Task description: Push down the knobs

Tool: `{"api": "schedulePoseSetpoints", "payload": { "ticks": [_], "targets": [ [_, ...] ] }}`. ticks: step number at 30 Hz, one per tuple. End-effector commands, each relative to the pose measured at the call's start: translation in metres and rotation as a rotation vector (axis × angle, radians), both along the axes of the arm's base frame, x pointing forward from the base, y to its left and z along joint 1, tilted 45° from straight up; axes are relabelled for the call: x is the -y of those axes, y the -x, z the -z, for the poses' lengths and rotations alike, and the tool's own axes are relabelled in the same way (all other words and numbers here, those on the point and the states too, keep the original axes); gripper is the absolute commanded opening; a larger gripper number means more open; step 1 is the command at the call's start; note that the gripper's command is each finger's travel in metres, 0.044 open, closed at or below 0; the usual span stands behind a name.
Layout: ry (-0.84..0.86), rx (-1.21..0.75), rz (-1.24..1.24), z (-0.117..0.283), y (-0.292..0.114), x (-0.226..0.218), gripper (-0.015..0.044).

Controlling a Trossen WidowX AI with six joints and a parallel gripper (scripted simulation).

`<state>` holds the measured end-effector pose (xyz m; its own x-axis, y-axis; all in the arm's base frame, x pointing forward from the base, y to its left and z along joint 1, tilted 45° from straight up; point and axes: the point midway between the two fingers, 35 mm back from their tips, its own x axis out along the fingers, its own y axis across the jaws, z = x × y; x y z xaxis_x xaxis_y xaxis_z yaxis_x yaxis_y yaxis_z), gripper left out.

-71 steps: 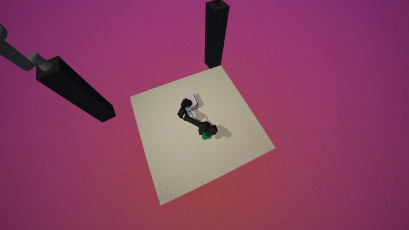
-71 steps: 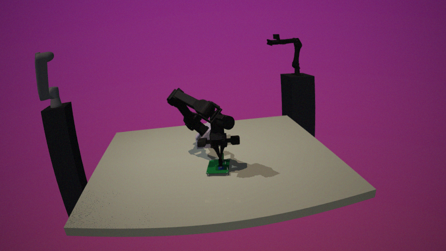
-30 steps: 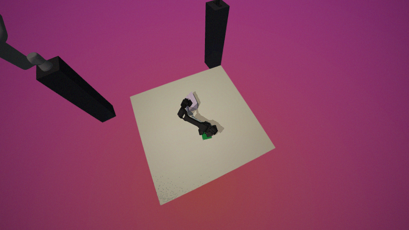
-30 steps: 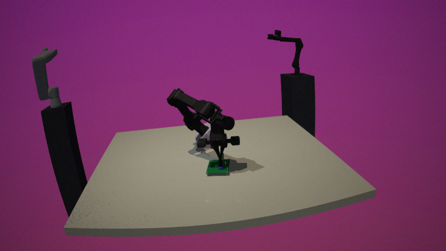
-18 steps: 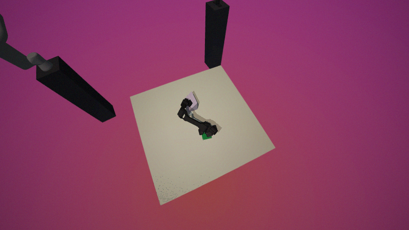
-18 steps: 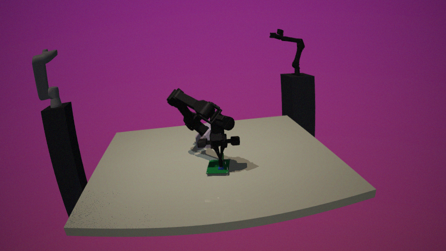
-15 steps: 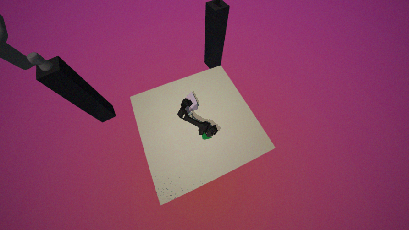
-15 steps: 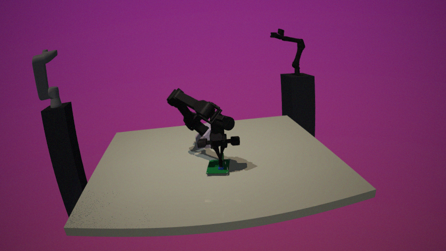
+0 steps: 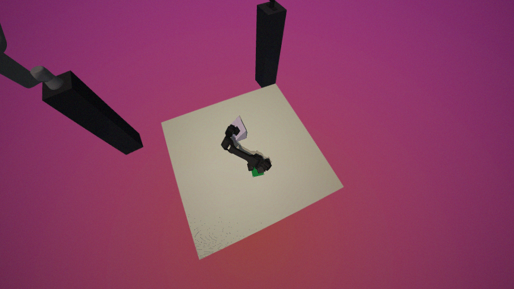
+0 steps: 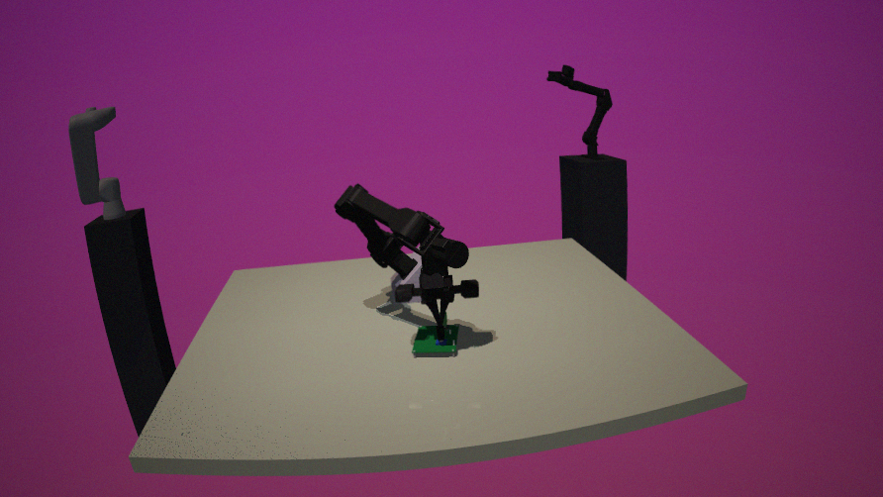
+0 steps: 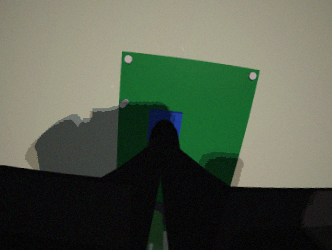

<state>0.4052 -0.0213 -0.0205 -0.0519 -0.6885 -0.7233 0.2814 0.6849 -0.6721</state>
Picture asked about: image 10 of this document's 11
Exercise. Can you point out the green circuit board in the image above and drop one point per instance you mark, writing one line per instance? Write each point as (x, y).
(436, 339)

